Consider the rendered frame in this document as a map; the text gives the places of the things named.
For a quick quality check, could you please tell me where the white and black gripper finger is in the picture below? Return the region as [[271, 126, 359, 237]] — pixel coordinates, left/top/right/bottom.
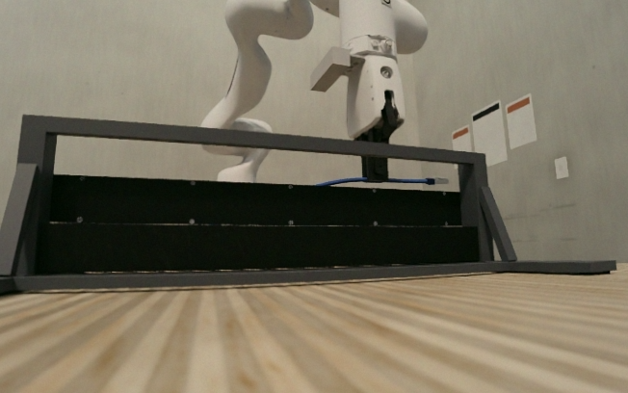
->
[[353, 134, 382, 183], [366, 91, 397, 181]]

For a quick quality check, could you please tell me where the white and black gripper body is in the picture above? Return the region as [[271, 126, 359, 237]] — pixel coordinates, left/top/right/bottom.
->
[[345, 56, 406, 140]]

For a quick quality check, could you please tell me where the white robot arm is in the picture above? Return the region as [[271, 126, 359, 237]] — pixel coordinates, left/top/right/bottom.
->
[[200, 0, 428, 183]]

